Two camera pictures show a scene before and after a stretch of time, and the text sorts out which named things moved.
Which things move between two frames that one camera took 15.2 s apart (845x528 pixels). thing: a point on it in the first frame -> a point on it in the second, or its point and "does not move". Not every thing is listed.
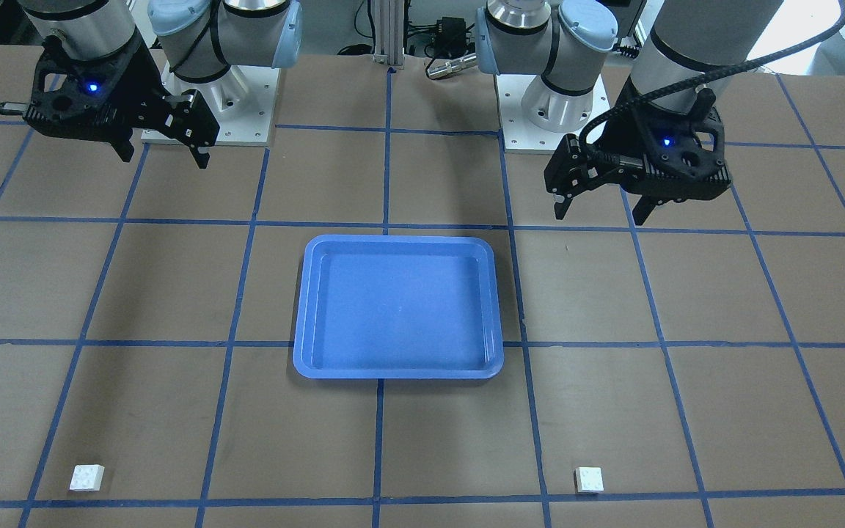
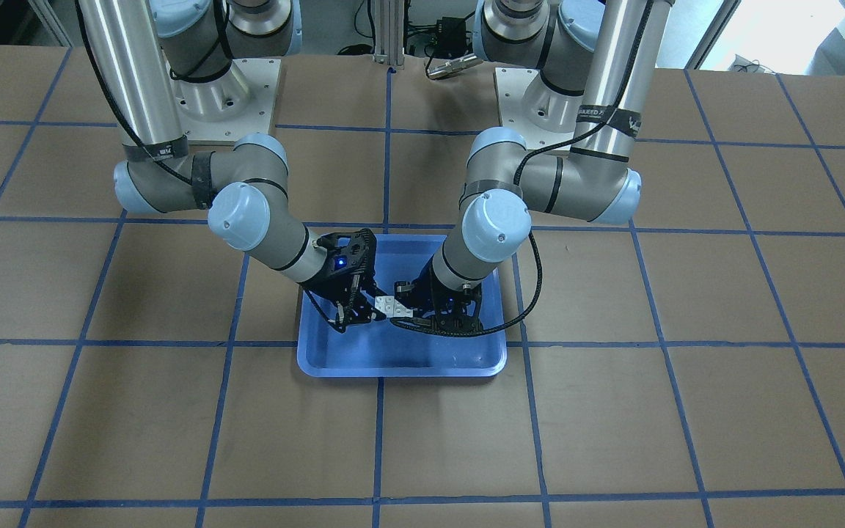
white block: [86, 477] -> [389, 306]
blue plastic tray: [398, 306] does not move
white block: [588, 479] -> [392, 308]
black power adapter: [450, 34] does not move
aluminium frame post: [389, 32] does not move
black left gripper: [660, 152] -> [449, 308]
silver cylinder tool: [451, 66] does not move
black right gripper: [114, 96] -> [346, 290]
